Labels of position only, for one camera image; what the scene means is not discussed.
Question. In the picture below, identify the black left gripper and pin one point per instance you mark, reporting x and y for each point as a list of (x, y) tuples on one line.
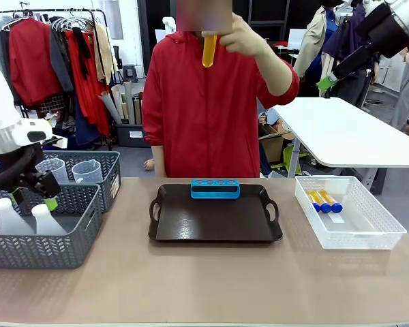
[(47, 184)]

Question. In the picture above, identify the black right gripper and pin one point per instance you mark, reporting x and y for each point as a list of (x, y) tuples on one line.
[(388, 34)]

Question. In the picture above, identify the white plastic conical flask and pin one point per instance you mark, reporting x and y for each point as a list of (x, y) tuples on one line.
[(8, 221), (47, 223)]

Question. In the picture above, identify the clear plastic measuring beaker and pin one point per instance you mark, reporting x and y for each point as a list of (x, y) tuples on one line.
[(52, 170), (87, 172)]

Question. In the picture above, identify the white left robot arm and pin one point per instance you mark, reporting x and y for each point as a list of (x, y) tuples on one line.
[(0, 112)]

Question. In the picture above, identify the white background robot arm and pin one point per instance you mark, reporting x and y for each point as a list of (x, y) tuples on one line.
[(169, 23)]

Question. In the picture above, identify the person's right forearm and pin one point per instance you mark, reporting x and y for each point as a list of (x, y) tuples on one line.
[(159, 160)]

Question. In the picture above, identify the person's left forearm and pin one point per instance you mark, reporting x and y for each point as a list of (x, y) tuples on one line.
[(276, 75)]

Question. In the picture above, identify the person's left hand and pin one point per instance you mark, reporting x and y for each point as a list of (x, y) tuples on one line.
[(245, 37)]

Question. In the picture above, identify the navy hanging garment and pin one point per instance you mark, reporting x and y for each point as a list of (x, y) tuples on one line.
[(344, 37)]

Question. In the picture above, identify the mannequin in beige coat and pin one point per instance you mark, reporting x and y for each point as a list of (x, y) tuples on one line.
[(313, 37)]

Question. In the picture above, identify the large grey woven basket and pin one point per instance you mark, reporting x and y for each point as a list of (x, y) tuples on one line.
[(37, 250)]

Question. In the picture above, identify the white monitor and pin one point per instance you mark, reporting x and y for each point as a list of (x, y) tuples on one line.
[(296, 38)]

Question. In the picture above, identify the white desk top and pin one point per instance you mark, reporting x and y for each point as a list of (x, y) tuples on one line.
[(344, 133)]

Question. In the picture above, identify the small grey woven basket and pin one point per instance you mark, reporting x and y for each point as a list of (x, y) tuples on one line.
[(110, 177)]

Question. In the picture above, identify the blue denim garment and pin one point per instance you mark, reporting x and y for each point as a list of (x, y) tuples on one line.
[(85, 133)]

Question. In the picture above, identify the white desk leg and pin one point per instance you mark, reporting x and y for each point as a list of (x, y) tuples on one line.
[(294, 160)]

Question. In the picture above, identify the brown cardboard box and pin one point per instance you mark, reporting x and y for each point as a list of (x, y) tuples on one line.
[(274, 146)]

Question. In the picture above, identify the red hanging dress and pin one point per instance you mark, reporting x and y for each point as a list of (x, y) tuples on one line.
[(88, 98)]

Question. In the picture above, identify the grey storage bin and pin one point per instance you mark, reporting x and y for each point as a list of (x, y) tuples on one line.
[(133, 139)]

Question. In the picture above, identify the grey rolled sheet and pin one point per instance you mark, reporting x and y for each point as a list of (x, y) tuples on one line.
[(110, 109)]

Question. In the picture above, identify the dark grey hanging garment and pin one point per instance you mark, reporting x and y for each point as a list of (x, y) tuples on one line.
[(63, 71)]

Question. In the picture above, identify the red hanging jacket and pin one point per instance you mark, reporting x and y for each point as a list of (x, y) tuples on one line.
[(30, 68)]

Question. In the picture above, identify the beige cardboard tube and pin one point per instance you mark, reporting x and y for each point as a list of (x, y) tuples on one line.
[(118, 97)]

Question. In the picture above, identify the person in red jacket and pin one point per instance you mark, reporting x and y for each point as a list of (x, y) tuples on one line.
[(204, 119)]

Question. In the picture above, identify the black hanging scarf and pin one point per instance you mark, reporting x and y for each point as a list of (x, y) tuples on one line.
[(82, 47)]

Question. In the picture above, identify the black stool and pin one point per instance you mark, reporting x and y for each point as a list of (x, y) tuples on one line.
[(129, 72)]

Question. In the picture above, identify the beige hanging garment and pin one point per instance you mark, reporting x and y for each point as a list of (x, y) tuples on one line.
[(104, 54)]

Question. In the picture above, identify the white perforated plastic basket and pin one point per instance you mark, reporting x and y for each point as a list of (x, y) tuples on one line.
[(361, 238)]

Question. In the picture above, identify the dark brown plastic tray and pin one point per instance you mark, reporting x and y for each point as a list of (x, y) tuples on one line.
[(211, 221)]

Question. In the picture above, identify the blue test tube rack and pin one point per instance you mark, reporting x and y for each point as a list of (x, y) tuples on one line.
[(214, 195)]

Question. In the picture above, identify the black clothes rack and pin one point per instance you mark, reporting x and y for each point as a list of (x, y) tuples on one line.
[(54, 10)]

